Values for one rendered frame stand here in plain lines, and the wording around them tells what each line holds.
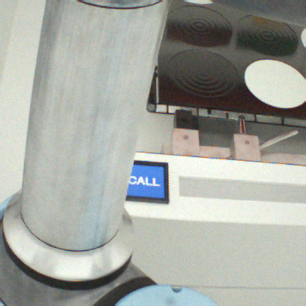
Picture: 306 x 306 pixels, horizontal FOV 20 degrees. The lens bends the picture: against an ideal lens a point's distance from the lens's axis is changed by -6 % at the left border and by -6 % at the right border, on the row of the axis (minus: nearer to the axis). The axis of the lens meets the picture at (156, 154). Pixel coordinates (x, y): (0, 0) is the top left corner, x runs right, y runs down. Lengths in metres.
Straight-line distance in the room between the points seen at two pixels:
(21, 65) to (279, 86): 0.39
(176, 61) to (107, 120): 0.66
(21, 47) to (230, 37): 0.33
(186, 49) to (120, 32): 0.73
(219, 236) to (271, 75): 0.33
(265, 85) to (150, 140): 0.18
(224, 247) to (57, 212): 0.41
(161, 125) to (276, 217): 0.32
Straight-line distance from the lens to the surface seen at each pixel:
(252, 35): 1.35
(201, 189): 1.04
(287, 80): 1.29
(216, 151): 1.19
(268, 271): 1.11
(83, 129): 0.62
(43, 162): 0.66
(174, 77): 1.25
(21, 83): 1.33
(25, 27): 1.43
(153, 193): 1.02
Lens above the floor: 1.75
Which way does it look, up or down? 48 degrees down
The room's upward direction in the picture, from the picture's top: 12 degrees clockwise
